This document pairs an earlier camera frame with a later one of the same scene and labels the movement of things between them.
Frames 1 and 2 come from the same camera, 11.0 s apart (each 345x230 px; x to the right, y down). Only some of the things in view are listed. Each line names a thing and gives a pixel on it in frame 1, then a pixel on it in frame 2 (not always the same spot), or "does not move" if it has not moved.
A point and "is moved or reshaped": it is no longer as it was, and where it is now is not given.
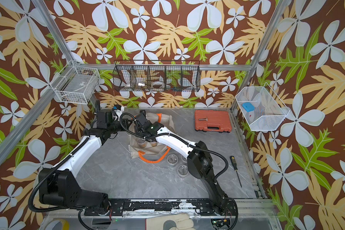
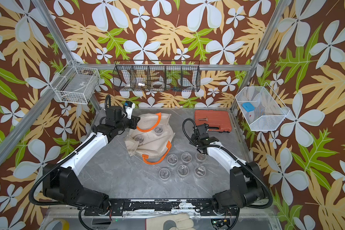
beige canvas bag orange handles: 150,152 does not move
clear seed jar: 184,159 does not move
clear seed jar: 172,160 does not move
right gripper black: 137,130 to 192,139
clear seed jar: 182,170 does not move
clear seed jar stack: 141,142 is moved or reshaped
